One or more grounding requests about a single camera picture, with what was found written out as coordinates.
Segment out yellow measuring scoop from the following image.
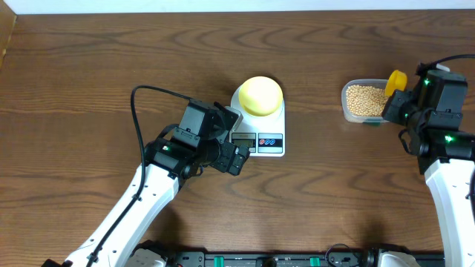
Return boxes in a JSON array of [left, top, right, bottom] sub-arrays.
[[384, 70, 407, 96]]

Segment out clear plastic container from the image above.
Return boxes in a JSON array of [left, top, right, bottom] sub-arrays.
[[341, 79, 388, 124]]

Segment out soybeans in container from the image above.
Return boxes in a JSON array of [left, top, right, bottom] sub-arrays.
[[346, 85, 388, 116]]

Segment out green tape label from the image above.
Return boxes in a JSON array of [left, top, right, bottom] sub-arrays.
[[363, 122, 381, 127]]

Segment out white kitchen scale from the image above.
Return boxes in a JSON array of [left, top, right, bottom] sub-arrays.
[[229, 84, 286, 157]]

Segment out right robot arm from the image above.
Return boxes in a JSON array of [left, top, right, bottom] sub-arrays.
[[382, 70, 474, 266]]

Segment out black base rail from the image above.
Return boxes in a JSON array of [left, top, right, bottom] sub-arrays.
[[128, 243, 445, 267]]

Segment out yellow bowl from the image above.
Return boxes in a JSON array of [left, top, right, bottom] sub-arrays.
[[238, 76, 284, 116]]

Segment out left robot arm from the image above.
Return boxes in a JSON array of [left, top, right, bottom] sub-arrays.
[[63, 125, 249, 267]]

